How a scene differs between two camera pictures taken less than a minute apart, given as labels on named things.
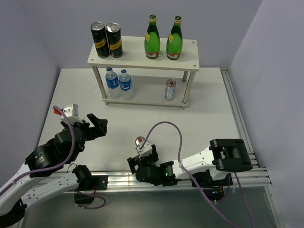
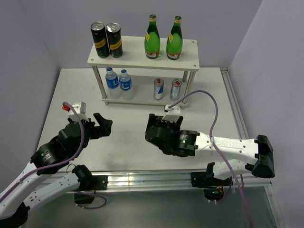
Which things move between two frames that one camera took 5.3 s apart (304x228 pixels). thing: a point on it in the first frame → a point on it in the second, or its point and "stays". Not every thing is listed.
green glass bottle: x=152 y=40 stays
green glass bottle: x=175 y=41 stays
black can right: x=114 y=33 stays
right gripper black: x=136 y=160 → x=156 y=120
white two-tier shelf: x=150 y=91 stays
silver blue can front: x=139 y=140 → x=158 y=85
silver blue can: x=170 y=89 → x=176 y=84
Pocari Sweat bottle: x=125 y=82 stays
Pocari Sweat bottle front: x=112 y=83 stays
